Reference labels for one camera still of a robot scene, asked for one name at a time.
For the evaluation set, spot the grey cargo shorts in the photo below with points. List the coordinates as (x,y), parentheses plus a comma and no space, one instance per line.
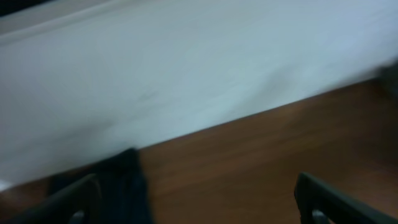
(388,79)

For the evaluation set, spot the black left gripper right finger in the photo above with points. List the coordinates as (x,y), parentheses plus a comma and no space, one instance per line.
(319,202)

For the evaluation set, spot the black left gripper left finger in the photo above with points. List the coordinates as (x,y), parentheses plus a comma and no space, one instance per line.
(83,196)

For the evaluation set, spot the dark navy folded garment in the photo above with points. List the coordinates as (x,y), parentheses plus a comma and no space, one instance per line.
(123,188)

